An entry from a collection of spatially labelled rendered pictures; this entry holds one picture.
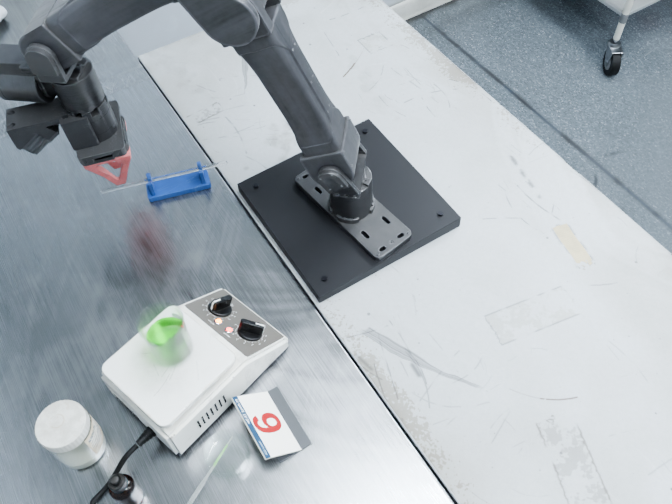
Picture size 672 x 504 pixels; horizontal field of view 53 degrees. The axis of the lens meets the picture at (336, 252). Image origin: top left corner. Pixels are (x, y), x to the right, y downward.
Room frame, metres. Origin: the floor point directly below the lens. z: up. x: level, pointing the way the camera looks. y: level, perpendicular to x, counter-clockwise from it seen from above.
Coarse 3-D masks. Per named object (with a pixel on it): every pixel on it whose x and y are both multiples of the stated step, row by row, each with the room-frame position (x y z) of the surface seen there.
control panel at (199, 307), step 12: (204, 300) 0.48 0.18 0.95; (192, 312) 0.45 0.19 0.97; (204, 312) 0.46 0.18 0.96; (240, 312) 0.47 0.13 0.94; (252, 312) 0.47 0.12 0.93; (216, 324) 0.44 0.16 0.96; (228, 324) 0.44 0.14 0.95; (264, 324) 0.45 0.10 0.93; (228, 336) 0.42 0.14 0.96; (264, 336) 0.43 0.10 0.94; (276, 336) 0.43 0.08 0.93; (240, 348) 0.40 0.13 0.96; (252, 348) 0.40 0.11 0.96
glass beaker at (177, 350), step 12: (168, 300) 0.41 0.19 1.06; (144, 312) 0.40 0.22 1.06; (156, 312) 0.41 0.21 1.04; (168, 312) 0.41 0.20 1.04; (180, 312) 0.40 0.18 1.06; (144, 324) 0.40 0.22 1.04; (180, 324) 0.38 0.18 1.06; (144, 336) 0.38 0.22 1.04; (180, 336) 0.38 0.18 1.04; (156, 348) 0.36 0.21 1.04; (168, 348) 0.36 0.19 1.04; (180, 348) 0.37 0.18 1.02; (192, 348) 0.38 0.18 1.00; (156, 360) 0.37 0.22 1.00; (168, 360) 0.36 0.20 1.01; (180, 360) 0.37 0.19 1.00
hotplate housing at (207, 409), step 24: (216, 336) 0.42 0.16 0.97; (240, 360) 0.38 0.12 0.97; (264, 360) 0.39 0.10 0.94; (216, 384) 0.35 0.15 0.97; (240, 384) 0.36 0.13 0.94; (192, 408) 0.32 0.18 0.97; (216, 408) 0.33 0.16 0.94; (144, 432) 0.31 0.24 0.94; (168, 432) 0.29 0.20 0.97; (192, 432) 0.30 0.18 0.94
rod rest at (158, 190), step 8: (176, 176) 0.74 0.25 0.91; (184, 176) 0.74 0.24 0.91; (192, 176) 0.74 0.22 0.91; (200, 176) 0.72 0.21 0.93; (208, 176) 0.74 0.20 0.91; (152, 184) 0.71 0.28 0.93; (160, 184) 0.73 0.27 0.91; (168, 184) 0.73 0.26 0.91; (176, 184) 0.73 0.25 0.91; (184, 184) 0.72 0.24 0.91; (192, 184) 0.72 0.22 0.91; (200, 184) 0.72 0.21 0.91; (208, 184) 0.72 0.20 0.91; (152, 192) 0.70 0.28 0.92; (160, 192) 0.71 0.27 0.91; (168, 192) 0.71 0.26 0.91; (176, 192) 0.71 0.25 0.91; (184, 192) 0.71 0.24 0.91; (152, 200) 0.70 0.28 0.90
